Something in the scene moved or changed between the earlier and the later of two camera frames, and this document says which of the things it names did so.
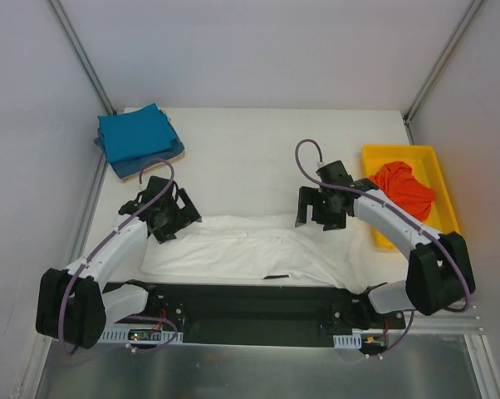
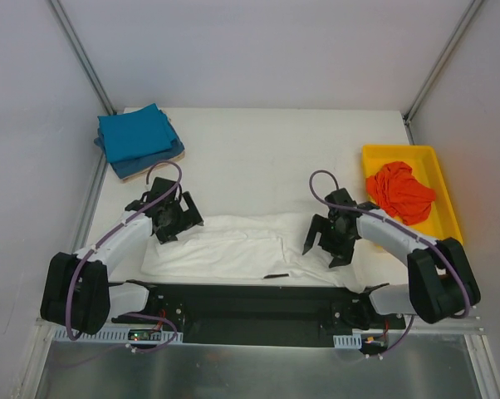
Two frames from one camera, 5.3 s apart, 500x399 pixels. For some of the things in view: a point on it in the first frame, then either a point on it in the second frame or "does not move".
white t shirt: x=259 y=247 does not move
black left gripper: x=183 y=217 does not move
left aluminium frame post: x=83 y=58 does not move
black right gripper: x=316 y=206 to x=330 y=243
